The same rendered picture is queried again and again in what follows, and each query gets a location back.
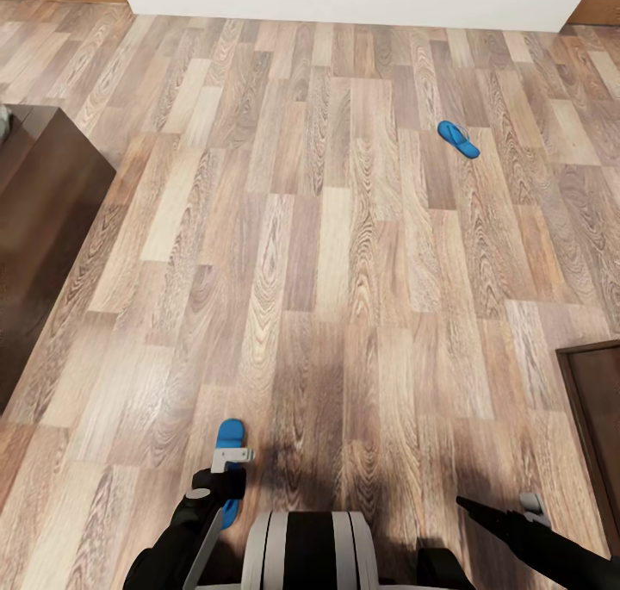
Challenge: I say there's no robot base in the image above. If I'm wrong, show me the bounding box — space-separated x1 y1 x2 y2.
195 548 471 590

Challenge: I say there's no sandal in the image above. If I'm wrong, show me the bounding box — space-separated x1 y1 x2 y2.
438 121 481 158
216 419 245 530

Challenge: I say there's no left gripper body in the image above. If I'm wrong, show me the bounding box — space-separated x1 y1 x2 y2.
194 469 246 502

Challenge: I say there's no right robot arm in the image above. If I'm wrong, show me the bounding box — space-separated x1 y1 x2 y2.
456 493 620 590

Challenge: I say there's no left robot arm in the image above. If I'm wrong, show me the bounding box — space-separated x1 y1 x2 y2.
122 448 255 590

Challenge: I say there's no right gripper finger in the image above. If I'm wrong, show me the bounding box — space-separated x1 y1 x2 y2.
456 496 512 534
468 512 510 544

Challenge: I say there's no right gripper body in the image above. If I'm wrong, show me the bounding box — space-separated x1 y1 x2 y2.
508 510 582 590

